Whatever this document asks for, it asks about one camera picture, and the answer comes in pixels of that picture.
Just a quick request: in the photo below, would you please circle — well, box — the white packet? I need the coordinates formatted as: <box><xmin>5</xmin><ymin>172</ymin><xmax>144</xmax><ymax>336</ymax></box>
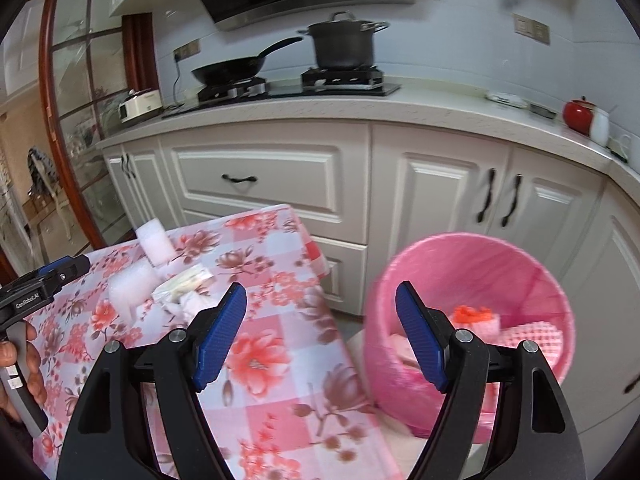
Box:
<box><xmin>487</xmin><ymin>91</ymin><xmax>528</xmax><ymax>108</ymax></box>

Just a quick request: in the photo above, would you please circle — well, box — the wooden glass door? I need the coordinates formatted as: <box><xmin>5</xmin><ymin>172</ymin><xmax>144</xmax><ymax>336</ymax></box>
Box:
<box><xmin>39</xmin><ymin>0</ymin><xmax>161</xmax><ymax>253</ymax></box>

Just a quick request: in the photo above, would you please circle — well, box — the white bin with pink liner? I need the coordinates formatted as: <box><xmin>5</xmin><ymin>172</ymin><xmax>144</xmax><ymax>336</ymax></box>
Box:
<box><xmin>362</xmin><ymin>232</ymin><xmax>576</xmax><ymax>445</ymax></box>

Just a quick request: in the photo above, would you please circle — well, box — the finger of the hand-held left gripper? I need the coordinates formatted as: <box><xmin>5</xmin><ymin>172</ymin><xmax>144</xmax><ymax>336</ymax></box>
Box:
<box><xmin>35</xmin><ymin>255</ymin><xmax>92</xmax><ymax>292</ymax></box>

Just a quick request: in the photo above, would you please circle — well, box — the black stock pot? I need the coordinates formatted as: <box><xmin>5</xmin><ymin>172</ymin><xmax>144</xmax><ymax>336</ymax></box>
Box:
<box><xmin>298</xmin><ymin>11</ymin><xmax>390</xmax><ymax>72</ymax></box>

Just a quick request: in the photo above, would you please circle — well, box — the white crumpled tissue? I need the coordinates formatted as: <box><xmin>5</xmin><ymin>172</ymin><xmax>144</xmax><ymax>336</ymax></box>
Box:
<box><xmin>172</xmin><ymin>290</ymin><xmax>223</xmax><ymax>321</ymax></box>

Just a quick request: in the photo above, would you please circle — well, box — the white foam block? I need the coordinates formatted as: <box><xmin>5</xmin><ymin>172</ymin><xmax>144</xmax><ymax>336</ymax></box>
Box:
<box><xmin>135</xmin><ymin>218</ymin><xmax>176</xmax><ymax>267</ymax></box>
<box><xmin>107</xmin><ymin>260</ymin><xmax>160</xmax><ymax>321</ymax></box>

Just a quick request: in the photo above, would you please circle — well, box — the black frying pan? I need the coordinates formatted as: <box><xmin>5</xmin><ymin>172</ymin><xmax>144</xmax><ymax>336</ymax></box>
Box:
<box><xmin>191</xmin><ymin>36</ymin><xmax>304</xmax><ymax>86</ymax></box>

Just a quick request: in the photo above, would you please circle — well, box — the red jar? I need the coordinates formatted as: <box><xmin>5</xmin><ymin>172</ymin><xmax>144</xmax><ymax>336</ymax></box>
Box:
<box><xmin>563</xmin><ymin>96</ymin><xmax>597</xmax><ymax>136</ymax></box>

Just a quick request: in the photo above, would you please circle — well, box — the person's left hand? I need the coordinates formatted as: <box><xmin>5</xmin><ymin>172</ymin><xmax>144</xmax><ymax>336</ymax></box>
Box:
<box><xmin>0</xmin><ymin>321</ymin><xmax>47</xmax><ymax>423</ymax></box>

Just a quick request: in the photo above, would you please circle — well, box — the beige wall socket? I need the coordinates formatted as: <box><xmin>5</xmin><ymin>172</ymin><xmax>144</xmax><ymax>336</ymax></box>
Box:
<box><xmin>513</xmin><ymin>14</ymin><xmax>551</xmax><ymax>45</ymax></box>

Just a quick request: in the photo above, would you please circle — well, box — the pink floral tablecloth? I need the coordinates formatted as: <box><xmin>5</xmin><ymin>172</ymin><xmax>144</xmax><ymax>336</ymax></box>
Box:
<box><xmin>22</xmin><ymin>203</ymin><xmax>401</xmax><ymax>480</ymax></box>

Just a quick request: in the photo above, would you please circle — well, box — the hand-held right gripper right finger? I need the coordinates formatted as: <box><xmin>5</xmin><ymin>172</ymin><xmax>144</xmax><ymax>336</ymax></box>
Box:
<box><xmin>395</xmin><ymin>281</ymin><xmax>586</xmax><ymax>480</ymax></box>

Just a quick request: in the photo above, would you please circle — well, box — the white base cabinet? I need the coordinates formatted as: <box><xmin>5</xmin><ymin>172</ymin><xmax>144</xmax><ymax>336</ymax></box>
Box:
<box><xmin>95</xmin><ymin>119</ymin><xmax>640</xmax><ymax>461</ymax></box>

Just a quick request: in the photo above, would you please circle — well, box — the spotted cloth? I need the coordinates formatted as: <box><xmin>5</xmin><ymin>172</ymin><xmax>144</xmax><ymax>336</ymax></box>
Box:
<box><xmin>27</xmin><ymin>147</ymin><xmax>58</xmax><ymax>197</ymax></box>

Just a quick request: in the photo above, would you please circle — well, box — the white jar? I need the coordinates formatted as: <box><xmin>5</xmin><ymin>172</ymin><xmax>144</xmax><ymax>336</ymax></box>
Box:
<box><xmin>590</xmin><ymin>107</ymin><xmax>613</xmax><ymax>147</ymax></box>

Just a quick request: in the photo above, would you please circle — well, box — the black gas stove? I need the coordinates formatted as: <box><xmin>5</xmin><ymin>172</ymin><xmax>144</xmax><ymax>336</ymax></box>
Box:
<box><xmin>161</xmin><ymin>65</ymin><xmax>402</xmax><ymax>120</ymax></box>

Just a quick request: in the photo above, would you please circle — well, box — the clear plastic wrapper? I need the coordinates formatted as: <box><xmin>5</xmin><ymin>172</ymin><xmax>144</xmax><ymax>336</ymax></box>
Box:
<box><xmin>151</xmin><ymin>265</ymin><xmax>213</xmax><ymax>303</ymax></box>

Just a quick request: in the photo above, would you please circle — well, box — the white kitchen appliance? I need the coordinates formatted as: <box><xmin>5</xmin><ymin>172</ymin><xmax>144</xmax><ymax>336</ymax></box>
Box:
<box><xmin>118</xmin><ymin>88</ymin><xmax>163</xmax><ymax>125</ymax></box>

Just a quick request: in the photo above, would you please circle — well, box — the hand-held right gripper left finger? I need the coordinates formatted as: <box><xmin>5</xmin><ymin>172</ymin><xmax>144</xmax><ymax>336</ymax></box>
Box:
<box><xmin>56</xmin><ymin>281</ymin><xmax>248</xmax><ymax>480</ymax></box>

